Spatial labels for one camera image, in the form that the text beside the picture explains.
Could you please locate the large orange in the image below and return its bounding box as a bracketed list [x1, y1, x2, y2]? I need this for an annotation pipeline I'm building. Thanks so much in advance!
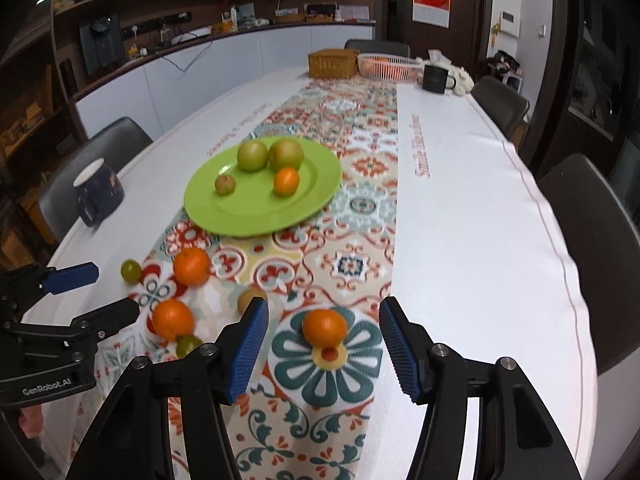
[152, 299, 195, 342]
[172, 247, 212, 286]

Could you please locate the dark blue mug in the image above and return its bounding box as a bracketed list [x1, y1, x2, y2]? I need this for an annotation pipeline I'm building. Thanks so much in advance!
[73, 158, 125, 228]

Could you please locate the large orange near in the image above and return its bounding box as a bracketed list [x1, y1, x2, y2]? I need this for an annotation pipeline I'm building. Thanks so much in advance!
[152, 299, 195, 342]

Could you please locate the dark chair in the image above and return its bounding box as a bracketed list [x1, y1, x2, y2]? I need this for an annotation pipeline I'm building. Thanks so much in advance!
[538, 154, 639, 375]
[38, 117, 152, 240]
[471, 76, 529, 139]

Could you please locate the small orange tangerine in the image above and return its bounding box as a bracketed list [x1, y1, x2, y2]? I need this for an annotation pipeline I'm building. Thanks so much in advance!
[273, 167, 299, 197]

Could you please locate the wicker basket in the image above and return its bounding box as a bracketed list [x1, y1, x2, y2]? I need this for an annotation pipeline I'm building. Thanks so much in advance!
[308, 49, 359, 79]

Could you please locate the dark chair right near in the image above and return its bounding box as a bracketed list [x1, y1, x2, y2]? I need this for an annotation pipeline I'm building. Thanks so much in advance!
[538, 154, 639, 375]

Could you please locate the green apple right on plate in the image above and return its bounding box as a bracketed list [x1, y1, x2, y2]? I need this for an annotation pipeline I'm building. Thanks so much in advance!
[268, 138, 305, 171]

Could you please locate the green apple left on plate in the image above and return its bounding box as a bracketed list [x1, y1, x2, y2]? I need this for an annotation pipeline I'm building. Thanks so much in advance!
[236, 140, 269, 172]

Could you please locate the dark chair table end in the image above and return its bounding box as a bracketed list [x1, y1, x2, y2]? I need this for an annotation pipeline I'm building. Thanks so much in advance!
[344, 39, 411, 58]

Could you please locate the small green red fruit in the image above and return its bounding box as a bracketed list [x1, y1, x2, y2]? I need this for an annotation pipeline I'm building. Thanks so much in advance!
[176, 335, 203, 359]

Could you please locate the patterned table runner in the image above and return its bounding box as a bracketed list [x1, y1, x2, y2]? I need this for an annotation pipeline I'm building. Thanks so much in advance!
[72, 77, 398, 479]

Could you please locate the green fruit on table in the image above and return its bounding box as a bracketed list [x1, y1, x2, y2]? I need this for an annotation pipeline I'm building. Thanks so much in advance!
[120, 259, 142, 285]

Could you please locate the large orange far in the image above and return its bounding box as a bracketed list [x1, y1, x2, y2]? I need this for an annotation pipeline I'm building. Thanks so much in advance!
[172, 247, 212, 286]

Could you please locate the pink wire fruit basket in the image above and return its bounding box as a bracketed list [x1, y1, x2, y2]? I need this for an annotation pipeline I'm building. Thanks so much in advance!
[358, 53, 424, 84]

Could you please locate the small orange on flower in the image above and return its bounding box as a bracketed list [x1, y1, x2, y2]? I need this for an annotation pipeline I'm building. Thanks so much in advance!
[302, 309, 348, 348]

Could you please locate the dark chair left side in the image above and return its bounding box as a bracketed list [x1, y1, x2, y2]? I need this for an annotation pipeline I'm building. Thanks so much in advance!
[38, 117, 152, 240]

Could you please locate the dark chair right far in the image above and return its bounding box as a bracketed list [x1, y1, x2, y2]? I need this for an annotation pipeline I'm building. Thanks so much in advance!
[471, 76, 529, 139]

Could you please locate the green apple on plate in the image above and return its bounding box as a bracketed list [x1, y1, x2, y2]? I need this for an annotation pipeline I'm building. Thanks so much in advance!
[236, 140, 269, 172]
[268, 138, 305, 171]

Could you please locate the green plate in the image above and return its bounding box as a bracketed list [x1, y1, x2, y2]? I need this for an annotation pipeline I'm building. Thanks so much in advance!
[183, 139, 342, 237]

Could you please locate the brown round fruit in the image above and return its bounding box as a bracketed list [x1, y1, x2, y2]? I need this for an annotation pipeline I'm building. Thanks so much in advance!
[214, 174, 236, 196]

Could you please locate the small brown fruit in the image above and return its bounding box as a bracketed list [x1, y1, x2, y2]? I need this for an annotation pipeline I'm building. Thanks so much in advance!
[236, 286, 268, 314]

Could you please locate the white cloth by mug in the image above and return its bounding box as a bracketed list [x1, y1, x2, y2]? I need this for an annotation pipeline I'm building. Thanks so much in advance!
[428, 49, 474, 96]

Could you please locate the black mug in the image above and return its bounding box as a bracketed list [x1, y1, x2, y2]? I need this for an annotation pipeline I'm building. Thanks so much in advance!
[422, 65, 457, 94]

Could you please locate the left hand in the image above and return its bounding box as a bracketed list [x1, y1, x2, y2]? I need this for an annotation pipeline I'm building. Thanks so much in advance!
[18, 405, 43, 439]

